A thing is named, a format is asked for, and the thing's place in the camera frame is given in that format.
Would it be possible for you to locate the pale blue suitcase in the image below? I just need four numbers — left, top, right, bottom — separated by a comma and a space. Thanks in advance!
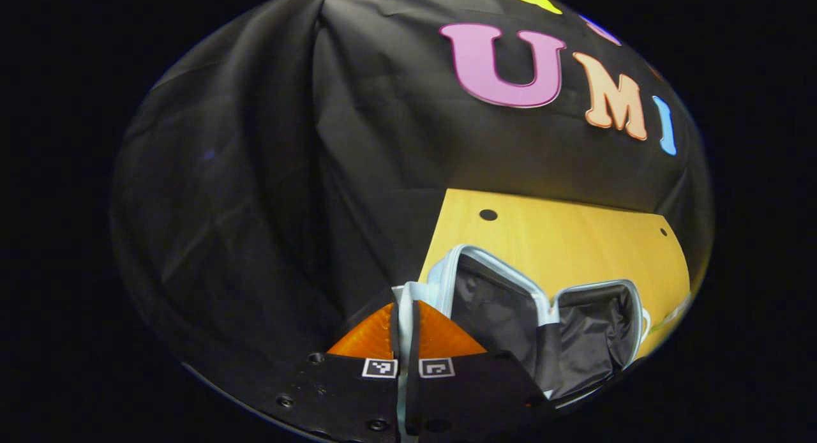
391, 244, 652, 443

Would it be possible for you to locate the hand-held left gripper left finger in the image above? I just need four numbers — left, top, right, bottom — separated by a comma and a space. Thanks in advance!
252, 301, 404, 443

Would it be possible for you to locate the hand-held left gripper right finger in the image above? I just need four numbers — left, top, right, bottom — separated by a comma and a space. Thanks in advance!
406, 301, 556, 443

